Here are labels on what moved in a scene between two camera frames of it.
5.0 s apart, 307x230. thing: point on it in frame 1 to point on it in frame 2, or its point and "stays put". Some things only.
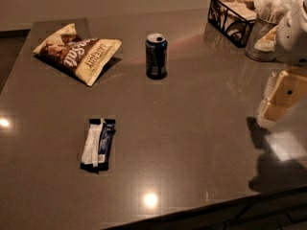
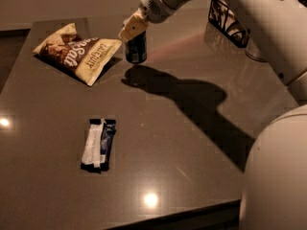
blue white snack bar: [97, 144] stays put
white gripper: [293, 37] to [154, 4]
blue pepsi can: [156, 56] to [136, 48]
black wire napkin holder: [232, 14] stays put
